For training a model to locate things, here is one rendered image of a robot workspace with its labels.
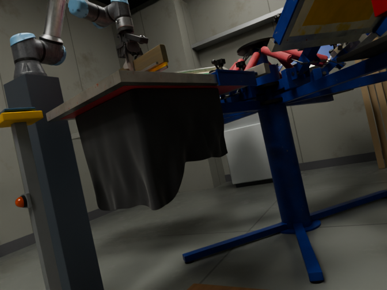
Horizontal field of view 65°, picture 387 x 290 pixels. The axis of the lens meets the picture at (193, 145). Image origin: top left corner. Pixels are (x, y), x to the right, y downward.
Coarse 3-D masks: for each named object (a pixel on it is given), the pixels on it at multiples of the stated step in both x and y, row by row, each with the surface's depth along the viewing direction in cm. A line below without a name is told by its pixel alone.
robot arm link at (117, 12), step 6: (114, 0) 135; (120, 0) 135; (126, 0) 137; (108, 6) 137; (114, 6) 135; (120, 6) 135; (126, 6) 136; (108, 12) 137; (114, 12) 136; (120, 12) 135; (126, 12) 135; (114, 18) 139
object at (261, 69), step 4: (260, 64) 151; (264, 64) 150; (268, 64) 153; (252, 68) 155; (256, 68) 153; (260, 68) 152; (264, 68) 150; (268, 68) 153; (260, 72) 152; (264, 72) 150; (268, 72) 152; (256, 76) 154; (260, 76) 156
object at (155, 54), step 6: (156, 48) 124; (162, 48) 124; (144, 54) 130; (150, 54) 127; (156, 54) 125; (162, 54) 123; (138, 60) 133; (144, 60) 130; (150, 60) 128; (156, 60) 125; (162, 60) 123; (138, 66) 134; (144, 66) 131
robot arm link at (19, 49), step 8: (16, 40) 146; (24, 40) 147; (32, 40) 150; (40, 40) 157; (16, 48) 146; (24, 48) 147; (32, 48) 149; (40, 48) 153; (16, 56) 147; (24, 56) 146; (32, 56) 148; (40, 56) 155
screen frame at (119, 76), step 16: (112, 80) 97; (128, 80) 96; (144, 80) 100; (160, 80) 106; (176, 80) 111; (192, 80) 118; (208, 80) 125; (80, 96) 112; (96, 96) 106; (48, 112) 132; (64, 112) 122
